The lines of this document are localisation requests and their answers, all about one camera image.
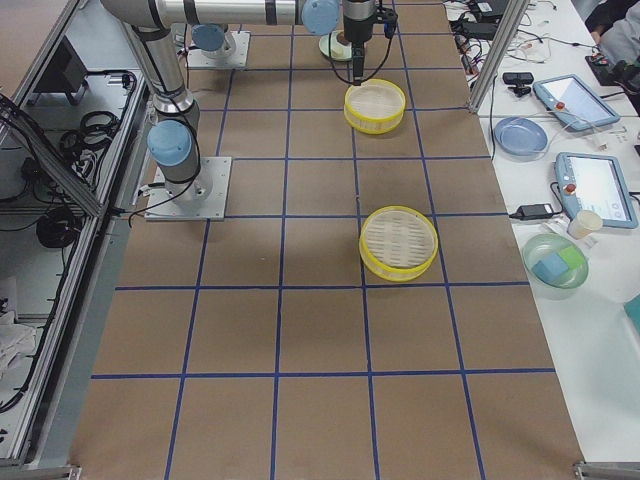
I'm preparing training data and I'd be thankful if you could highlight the white crumpled cloth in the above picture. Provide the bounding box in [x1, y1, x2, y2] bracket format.
[0, 277, 37, 381]

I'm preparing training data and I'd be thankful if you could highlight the paper cup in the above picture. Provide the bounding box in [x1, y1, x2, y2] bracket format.
[567, 210, 603, 240]

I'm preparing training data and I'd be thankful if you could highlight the cream steamed bun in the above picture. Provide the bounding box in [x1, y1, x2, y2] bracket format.
[330, 42, 352, 62]

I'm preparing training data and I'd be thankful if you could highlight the blue plate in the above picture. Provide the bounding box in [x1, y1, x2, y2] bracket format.
[494, 117, 548, 158]

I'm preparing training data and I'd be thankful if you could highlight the black webcam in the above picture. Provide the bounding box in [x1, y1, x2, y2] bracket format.
[502, 72, 534, 98]

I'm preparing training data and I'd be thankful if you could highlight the green sponge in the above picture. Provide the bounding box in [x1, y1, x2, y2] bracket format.
[558, 245, 586, 270]

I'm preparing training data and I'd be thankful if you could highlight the blue sponge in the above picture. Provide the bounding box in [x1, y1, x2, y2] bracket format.
[531, 252, 570, 285]

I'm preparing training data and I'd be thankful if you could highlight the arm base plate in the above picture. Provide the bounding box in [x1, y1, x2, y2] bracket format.
[144, 157, 232, 221]
[187, 29, 250, 70]

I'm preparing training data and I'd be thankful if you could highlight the yellow bamboo steamer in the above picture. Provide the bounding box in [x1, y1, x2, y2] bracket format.
[343, 79, 406, 135]
[358, 205, 439, 283]

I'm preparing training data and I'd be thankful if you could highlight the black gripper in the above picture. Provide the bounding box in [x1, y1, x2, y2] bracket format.
[342, 0, 374, 84]

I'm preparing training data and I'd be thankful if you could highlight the blue teach pendant near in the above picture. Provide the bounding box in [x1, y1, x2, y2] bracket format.
[554, 152, 639, 229]

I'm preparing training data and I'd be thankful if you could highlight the black power adapter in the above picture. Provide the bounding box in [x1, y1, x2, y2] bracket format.
[509, 203, 562, 221]

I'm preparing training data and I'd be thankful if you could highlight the clear green bowl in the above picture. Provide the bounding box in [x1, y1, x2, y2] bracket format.
[522, 233, 589, 300]

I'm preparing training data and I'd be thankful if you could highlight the blue teach pendant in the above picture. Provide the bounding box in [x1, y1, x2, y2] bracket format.
[532, 74, 620, 131]
[554, 152, 639, 229]

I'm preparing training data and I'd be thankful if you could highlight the pale green plate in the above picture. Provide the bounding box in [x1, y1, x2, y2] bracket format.
[319, 30, 351, 62]

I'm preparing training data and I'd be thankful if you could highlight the aluminium frame post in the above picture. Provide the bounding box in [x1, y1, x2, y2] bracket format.
[467, 0, 529, 114]

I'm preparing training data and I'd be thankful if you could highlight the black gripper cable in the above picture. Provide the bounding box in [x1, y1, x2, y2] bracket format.
[327, 19, 396, 85]

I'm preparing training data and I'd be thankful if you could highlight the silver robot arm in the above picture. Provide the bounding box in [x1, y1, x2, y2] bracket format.
[191, 24, 235, 58]
[102, 1, 381, 119]

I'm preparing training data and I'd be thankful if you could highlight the blue teach pendant far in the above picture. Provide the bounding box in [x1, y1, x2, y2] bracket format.
[532, 74, 620, 131]

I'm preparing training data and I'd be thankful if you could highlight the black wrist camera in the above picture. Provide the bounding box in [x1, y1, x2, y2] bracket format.
[375, 3, 398, 40]

